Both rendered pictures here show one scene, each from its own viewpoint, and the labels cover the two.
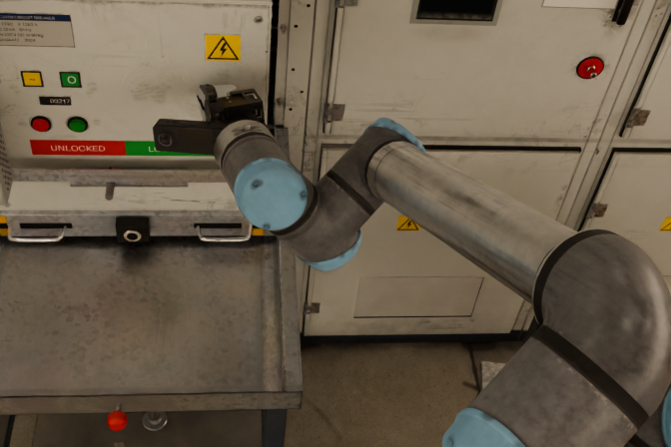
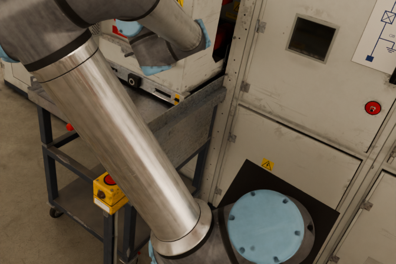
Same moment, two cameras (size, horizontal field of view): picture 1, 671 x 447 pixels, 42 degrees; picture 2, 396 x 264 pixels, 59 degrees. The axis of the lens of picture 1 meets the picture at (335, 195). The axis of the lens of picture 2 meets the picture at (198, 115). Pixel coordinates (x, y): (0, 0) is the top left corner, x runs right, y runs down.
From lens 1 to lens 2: 0.88 m
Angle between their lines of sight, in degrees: 31
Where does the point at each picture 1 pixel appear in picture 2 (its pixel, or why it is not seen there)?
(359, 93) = (257, 81)
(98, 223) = (125, 73)
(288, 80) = (231, 65)
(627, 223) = (383, 224)
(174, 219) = (148, 82)
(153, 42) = not seen: outside the picture
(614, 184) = (378, 191)
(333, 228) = (151, 51)
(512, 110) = (327, 118)
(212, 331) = not seen: hidden behind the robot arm
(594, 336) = not seen: outside the picture
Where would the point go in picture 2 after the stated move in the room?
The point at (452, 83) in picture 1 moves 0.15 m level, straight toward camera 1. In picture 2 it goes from (299, 91) to (277, 98)
